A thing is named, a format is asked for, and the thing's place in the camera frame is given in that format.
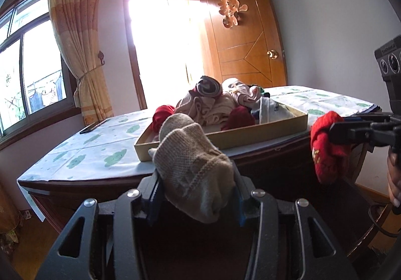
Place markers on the beige knitted cloth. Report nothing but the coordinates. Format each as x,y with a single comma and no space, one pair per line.
191,167

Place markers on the gold door decoration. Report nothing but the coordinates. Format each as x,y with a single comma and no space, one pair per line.
233,10

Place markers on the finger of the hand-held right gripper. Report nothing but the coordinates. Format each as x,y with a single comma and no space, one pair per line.
369,117
351,132

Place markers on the black smartphone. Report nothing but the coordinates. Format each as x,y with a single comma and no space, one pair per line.
92,128

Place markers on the sliding glass window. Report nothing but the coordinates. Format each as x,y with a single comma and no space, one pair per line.
40,57

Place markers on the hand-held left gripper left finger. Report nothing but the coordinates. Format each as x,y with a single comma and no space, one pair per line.
152,204

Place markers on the wall power socket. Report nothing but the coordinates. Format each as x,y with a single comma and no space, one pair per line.
27,214

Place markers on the hanging laundry row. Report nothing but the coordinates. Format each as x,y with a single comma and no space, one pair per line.
36,101

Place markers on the dark red underwear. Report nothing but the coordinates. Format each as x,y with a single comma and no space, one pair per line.
238,118

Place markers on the brass door knob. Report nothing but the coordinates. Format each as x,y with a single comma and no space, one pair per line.
272,54

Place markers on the white tablecloth with green print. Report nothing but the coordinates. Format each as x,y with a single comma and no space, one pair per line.
94,145

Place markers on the red embroidered cloth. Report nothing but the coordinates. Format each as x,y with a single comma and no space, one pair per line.
325,154

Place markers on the tied beige striped curtain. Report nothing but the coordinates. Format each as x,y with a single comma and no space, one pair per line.
75,16

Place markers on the pink white patterned underwear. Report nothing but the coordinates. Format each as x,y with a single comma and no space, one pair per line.
241,93

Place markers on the person's right hand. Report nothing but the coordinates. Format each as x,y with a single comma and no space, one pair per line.
395,179

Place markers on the white grey underwear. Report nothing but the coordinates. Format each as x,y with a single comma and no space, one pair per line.
269,110

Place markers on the dark wooden desk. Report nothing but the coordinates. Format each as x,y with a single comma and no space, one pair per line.
282,167

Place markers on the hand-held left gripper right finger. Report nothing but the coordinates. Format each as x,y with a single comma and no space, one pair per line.
240,215

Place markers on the shallow cardboard tray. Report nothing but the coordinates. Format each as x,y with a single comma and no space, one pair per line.
266,129

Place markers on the metal curtain hook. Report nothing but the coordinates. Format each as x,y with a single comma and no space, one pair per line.
101,57

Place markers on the cream dotted underwear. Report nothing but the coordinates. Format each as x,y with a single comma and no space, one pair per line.
216,110

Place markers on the brown wooden door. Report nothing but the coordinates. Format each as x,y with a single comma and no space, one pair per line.
244,63

